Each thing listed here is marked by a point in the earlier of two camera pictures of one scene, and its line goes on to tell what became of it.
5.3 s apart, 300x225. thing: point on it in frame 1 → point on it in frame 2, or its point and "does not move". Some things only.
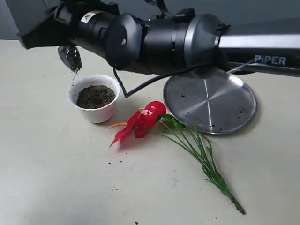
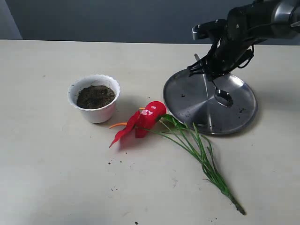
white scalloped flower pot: (96, 95) does not move
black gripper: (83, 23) → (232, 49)
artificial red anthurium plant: (153, 117) does not move
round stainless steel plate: (220, 104) does not move
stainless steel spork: (70, 56) → (221, 96)
